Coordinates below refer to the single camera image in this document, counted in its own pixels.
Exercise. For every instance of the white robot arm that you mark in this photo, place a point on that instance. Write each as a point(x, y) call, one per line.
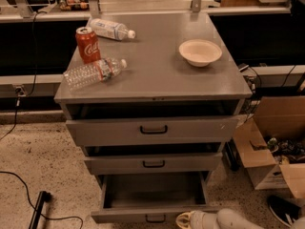
point(230, 219)

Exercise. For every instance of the grey drawer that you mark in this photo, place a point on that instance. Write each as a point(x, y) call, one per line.
point(147, 131)
point(144, 164)
point(151, 198)

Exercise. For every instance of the open cardboard box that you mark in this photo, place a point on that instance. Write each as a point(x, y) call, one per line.
point(270, 144)

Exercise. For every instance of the grey middle drawer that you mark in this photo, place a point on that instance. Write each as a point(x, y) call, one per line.
point(144, 164)

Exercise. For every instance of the clear plastic water bottle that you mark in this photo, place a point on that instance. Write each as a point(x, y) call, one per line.
point(98, 71)

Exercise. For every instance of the red cola can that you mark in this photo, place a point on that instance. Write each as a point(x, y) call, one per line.
point(87, 43)

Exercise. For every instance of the black bar on floor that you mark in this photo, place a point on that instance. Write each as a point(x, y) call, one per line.
point(43, 197)

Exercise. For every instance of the white labelled plastic bottle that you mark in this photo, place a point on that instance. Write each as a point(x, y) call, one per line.
point(110, 29)

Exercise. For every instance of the white paper bowl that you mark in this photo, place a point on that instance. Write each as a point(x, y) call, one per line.
point(199, 52)

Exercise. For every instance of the grey bottom drawer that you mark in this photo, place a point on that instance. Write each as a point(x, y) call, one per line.
point(151, 198)

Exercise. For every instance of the grey drawer cabinet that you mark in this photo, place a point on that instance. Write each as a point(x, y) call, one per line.
point(159, 82)

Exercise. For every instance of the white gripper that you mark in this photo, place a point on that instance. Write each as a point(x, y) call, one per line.
point(206, 220)

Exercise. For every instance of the grey top drawer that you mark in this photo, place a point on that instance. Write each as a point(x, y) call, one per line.
point(147, 131)

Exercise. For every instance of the black striped sneaker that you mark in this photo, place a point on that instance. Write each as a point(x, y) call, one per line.
point(282, 209)

